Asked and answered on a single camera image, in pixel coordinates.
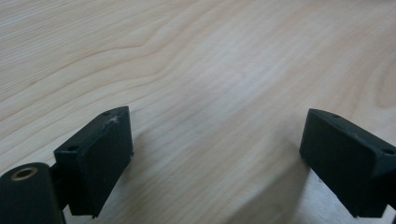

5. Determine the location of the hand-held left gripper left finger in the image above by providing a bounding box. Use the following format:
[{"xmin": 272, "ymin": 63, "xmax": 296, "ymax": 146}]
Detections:
[{"xmin": 53, "ymin": 105, "xmax": 134, "ymax": 218}]

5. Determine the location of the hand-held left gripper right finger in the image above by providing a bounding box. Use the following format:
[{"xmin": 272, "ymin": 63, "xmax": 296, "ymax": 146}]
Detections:
[{"xmin": 299, "ymin": 107, "xmax": 396, "ymax": 218}]

